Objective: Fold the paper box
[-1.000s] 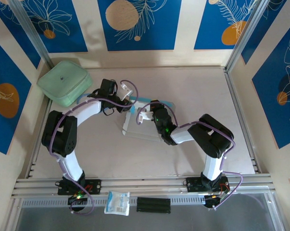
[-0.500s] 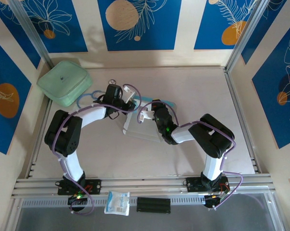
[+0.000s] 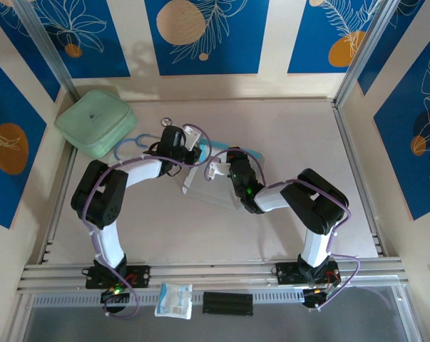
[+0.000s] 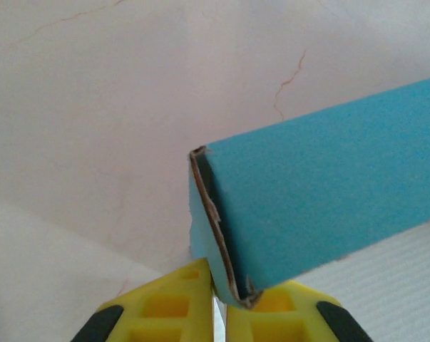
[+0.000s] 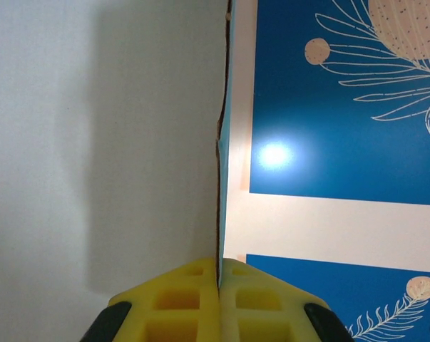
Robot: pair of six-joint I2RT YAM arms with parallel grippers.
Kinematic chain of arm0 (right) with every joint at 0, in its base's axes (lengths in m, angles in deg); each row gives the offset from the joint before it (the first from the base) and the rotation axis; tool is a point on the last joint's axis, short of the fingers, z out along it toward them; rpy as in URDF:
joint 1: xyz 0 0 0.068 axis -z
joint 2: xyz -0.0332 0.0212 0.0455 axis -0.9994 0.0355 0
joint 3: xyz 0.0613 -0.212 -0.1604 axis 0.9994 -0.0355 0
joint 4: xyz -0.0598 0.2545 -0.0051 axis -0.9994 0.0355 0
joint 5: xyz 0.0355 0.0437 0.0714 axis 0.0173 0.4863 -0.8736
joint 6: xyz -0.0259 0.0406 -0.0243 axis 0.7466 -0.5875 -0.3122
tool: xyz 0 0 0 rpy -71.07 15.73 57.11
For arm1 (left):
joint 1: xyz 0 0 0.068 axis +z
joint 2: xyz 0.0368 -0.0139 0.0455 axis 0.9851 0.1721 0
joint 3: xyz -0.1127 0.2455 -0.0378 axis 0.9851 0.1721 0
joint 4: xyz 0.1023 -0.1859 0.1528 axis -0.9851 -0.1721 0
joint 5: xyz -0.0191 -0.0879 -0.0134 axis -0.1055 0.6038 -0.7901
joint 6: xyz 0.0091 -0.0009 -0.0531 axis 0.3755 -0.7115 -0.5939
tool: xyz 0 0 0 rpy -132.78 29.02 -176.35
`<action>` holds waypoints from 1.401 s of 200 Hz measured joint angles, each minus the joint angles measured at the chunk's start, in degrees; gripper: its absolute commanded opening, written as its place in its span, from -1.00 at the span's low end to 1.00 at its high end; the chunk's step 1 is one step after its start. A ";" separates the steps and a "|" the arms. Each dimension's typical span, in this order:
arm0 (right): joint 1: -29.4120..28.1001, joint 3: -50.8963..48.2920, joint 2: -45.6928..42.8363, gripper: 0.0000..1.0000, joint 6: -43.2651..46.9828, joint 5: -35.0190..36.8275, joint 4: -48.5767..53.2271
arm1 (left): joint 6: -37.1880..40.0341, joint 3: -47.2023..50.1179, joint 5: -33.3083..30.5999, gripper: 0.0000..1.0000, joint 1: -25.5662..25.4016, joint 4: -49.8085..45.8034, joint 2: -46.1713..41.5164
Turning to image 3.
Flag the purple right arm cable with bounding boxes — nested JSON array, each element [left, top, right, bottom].
[[208, 148, 364, 311]]

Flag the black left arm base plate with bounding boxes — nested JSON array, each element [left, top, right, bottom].
[[85, 264, 152, 290]]

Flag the blue stethoscope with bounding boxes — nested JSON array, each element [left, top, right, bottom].
[[113, 117, 175, 161]]

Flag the aluminium right frame post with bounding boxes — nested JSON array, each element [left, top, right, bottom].
[[333, 0, 406, 108]]

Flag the aluminium left side rail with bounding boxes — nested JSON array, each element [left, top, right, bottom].
[[38, 147, 78, 265]]

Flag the black left controller board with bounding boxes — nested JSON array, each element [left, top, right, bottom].
[[100, 287, 131, 315]]

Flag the aluminium left frame post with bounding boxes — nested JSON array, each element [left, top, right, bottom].
[[13, 0, 77, 105]]

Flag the aluminium front frame rail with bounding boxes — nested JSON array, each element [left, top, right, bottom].
[[16, 256, 410, 295]]

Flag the blue floral wall poster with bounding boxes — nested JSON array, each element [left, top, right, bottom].
[[287, 0, 384, 75], [0, 51, 48, 230], [372, 26, 430, 222], [357, 0, 430, 95], [29, 0, 131, 80], [144, 0, 271, 77], [0, 0, 63, 104]]

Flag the teal and white paper box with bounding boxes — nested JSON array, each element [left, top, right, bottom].
[[181, 140, 264, 212]]

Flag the grey slotted cable duct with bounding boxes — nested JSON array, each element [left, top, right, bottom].
[[31, 289, 404, 309]]

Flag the aluminium frame post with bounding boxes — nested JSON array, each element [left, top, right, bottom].
[[333, 0, 406, 108], [13, 0, 77, 105]]

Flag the mint green zipped case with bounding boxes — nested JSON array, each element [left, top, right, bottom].
[[53, 89, 138, 160]]

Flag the black right controller board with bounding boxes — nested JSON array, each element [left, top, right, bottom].
[[301, 284, 340, 313]]

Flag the aluminium right side rail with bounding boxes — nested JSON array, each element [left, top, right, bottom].
[[332, 99, 389, 258]]

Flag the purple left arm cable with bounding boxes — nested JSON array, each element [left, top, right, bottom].
[[79, 123, 215, 320]]

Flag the black controller board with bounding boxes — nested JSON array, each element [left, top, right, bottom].
[[100, 287, 131, 315], [301, 284, 340, 313]]

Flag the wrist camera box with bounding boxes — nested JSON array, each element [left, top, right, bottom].
[[205, 157, 230, 180], [183, 123, 203, 150]]

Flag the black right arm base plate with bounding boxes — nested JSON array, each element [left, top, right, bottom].
[[275, 261, 341, 286]]

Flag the white gauze packet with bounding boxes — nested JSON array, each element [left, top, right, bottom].
[[154, 282, 194, 319]]

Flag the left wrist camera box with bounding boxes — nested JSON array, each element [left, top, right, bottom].
[[183, 123, 203, 150]]

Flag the black ribbed block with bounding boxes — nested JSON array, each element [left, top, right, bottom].
[[202, 291, 255, 318]]

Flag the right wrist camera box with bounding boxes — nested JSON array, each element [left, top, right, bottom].
[[205, 157, 230, 180]]

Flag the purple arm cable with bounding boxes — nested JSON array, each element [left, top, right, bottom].
[[79, 123, 215, 320], [208, 148, 364, 311]]

